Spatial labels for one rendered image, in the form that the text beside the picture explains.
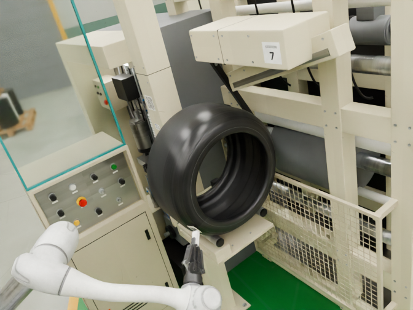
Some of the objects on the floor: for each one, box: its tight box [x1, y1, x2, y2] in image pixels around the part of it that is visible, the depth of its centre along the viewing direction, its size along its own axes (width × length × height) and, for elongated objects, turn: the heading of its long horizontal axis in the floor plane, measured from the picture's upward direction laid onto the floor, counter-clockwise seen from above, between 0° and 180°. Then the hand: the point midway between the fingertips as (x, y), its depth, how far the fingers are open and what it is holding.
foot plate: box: [231, 288, 251, 310], centre depth 251 cm, size 27×27×2 cm
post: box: [112, 0, 236, 310], centre depth 196 cm, size 13×13×250 cm
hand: (195, 238), depth 158 cm, fingers closed
